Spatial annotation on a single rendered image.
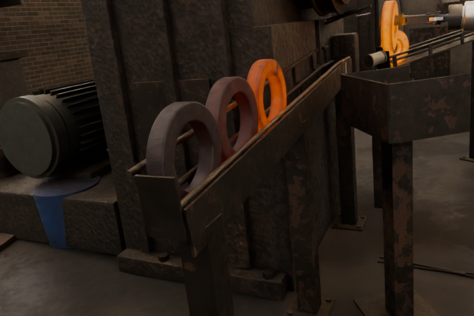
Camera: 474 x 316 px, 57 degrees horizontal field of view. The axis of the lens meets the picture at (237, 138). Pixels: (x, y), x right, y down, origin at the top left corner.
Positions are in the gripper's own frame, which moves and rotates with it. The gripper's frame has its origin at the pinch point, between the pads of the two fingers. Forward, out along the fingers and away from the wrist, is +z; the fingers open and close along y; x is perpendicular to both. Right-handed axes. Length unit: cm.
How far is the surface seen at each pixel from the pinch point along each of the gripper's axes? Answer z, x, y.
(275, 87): 22, -13, -49
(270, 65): 21, -7, -55
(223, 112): 21, -13, -80
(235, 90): 21, -10, -74
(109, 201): 104, -65, -27
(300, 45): 28.5, -6.5, -5.4
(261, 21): 34.5, 2.5, -24.6
